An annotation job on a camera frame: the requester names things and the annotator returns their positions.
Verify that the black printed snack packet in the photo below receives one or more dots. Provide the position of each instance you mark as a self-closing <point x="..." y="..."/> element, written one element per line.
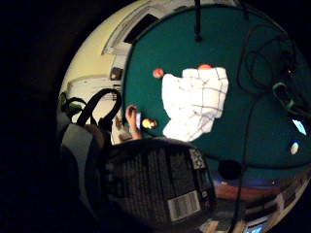
<point x="155" y="181"/>

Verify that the lit smartphone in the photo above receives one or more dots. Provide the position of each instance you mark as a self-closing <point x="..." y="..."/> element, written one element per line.
<point x="139" y="120"/>

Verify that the the person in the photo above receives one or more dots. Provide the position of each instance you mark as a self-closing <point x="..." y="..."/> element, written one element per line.
<point x="76" y="145"/>

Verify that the yellow round fruit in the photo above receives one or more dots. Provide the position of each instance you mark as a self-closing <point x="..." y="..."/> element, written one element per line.
<point x="148" y="123"/>

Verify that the brown wooden bench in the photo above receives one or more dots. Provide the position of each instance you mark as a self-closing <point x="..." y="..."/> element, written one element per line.
<point x="246" y="192"/>

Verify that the white checked cloth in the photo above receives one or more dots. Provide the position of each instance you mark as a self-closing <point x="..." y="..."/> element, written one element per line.
<point x="194" y="103"/>

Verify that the small dark box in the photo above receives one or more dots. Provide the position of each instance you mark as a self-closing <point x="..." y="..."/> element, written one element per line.
<point x="116" y="73"/>

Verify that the orange-red round fruit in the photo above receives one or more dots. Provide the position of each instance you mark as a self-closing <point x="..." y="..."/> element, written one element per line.
<point x="158" y="73"/>
<point x="204" y="66"/>

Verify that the small white oval object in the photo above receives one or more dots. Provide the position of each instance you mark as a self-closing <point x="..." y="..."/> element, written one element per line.
<point x="294" y="148"/>

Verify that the lit blue-white screen device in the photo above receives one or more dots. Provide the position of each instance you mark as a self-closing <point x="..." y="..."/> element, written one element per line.
<point x="299" y="126"/>

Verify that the black stand pole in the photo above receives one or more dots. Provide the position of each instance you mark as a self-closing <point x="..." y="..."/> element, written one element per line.
<point x="197" y="21"/>

